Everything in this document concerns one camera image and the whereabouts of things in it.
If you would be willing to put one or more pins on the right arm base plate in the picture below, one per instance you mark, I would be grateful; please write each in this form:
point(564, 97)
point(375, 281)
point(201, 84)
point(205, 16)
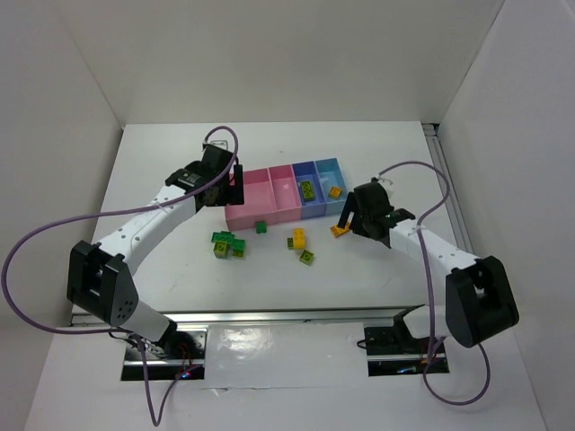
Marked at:
point(393, 352)

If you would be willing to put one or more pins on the yellow lego in bin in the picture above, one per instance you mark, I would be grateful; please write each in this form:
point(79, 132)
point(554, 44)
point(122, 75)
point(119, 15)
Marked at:
point(334, 192)

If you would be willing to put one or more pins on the lime square lego brick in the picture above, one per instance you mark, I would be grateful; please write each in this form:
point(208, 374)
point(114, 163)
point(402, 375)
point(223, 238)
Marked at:
point(306, 257)

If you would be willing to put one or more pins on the yellow lego plate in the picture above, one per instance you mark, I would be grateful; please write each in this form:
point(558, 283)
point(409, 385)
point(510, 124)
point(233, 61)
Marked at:
point(337, 231)

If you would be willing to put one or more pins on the aluminium side rail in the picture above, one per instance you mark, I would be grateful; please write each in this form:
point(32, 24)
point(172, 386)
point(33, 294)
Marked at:
point(463, 241)

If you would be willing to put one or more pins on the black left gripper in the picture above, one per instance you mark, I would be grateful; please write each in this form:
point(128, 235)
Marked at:
point(236, 185)

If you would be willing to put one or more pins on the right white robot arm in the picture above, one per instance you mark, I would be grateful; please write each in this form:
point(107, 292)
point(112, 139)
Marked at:
point(469, 299)

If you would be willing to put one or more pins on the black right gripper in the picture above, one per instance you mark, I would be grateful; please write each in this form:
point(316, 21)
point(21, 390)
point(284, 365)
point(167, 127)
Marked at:
point(356, 213)

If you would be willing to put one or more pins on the large pink bin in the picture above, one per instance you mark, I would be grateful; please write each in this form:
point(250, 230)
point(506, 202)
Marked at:
point(259, 202)

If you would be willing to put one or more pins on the yellow round printed lego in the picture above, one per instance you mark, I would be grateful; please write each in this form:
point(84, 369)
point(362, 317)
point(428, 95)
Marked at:
point(298, 237)

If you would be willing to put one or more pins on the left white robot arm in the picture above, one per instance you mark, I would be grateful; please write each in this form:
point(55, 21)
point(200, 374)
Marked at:
point(100, 275)

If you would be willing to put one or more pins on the green square lego brick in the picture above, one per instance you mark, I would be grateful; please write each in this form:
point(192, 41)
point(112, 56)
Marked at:
point(238, 245)

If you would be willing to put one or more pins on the light blue bin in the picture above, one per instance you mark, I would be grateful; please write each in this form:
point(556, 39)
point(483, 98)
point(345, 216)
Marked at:
point(329, 172)

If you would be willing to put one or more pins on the lime lego in blue bin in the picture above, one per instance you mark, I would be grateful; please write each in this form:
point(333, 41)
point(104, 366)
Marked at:
point(307, 190)

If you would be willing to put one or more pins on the long green lego brick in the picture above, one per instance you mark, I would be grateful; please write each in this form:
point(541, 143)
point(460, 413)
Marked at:
point(226, 237)

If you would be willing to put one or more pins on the narrow pink bin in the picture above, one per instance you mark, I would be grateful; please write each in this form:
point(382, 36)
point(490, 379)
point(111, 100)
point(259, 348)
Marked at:
point(286, 195)

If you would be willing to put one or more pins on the small dark green lego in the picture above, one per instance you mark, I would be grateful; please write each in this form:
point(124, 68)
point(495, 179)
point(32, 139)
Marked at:
point(261, 227)

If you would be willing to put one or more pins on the aluminium front rail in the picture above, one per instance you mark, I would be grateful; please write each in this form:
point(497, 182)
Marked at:
point(278, 316)

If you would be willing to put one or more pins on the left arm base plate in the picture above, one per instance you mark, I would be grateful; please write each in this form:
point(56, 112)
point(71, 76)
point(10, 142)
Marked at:
point(186, 358)

